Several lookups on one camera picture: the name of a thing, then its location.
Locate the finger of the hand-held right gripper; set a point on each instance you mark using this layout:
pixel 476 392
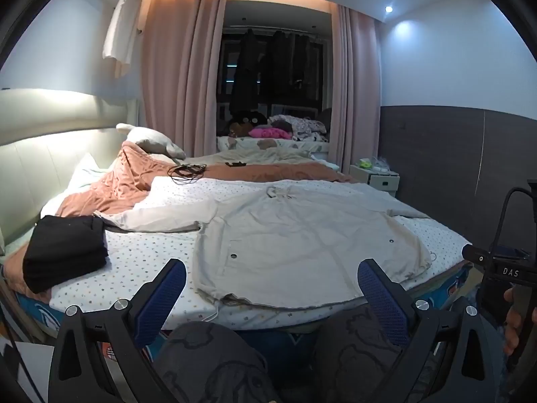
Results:
pixel 476 254

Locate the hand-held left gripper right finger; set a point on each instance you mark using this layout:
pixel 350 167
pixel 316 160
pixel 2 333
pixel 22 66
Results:
pixel 381 298

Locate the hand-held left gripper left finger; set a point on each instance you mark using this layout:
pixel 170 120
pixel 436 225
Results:
pixel 161 298

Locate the beige jacket with patterned lining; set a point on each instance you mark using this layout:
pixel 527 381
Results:
pixel 293 243

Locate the folded black clothes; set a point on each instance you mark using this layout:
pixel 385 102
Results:
pixel 63 252

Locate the person's right hand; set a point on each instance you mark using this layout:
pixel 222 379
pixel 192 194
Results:
pixel 509 323

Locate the white dotted bed sheet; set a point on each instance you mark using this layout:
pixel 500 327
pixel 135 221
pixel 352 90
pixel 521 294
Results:
pixel 147 256

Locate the person's right leg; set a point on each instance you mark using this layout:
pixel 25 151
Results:
pixel 360 357

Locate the person's leg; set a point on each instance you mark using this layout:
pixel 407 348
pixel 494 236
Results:
pixel 209 365
pixel 360 357

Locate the person's left leg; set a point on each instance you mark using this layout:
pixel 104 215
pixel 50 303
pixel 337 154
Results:
pixel 209 365

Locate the white nightstand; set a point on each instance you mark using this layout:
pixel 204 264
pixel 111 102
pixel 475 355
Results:
pixel 379 180

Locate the terracotta blanket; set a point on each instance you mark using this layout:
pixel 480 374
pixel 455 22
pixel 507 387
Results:
pixel 121 180

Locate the blue printed mattress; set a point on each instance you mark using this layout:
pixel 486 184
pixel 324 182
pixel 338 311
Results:
pixel 37 312

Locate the clear plastic packaging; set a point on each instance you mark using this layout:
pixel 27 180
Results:
pixel 384 164

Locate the small green object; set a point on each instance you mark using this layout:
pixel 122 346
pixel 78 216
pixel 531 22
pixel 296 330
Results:
pixel 363 162

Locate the white pillow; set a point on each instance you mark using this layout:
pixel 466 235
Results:
pixel 86 170

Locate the small black flat object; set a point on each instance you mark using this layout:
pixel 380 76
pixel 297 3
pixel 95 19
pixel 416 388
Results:
pixel 235 163

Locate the beige plush toy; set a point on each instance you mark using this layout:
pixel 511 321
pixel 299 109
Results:
pixel 151 138

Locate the cream padded headboard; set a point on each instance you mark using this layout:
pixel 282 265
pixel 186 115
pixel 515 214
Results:
pixel 46 155

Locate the white patterned cloth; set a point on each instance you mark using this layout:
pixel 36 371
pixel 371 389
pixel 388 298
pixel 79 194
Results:
pixel 306 126

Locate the pink cloth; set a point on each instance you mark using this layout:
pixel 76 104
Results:
pixel 268 133

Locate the pink curtain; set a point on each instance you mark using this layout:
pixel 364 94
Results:
pixel 184 75
pixel 356 92

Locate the dark plush toy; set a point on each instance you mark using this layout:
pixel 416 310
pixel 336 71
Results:
pixel 249 116

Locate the dark hanging garment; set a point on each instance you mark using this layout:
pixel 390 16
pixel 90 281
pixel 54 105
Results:
pixel 245 71
pixel 277 63

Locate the white hanging garment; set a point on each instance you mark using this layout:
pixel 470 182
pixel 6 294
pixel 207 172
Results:
pixel 121 29

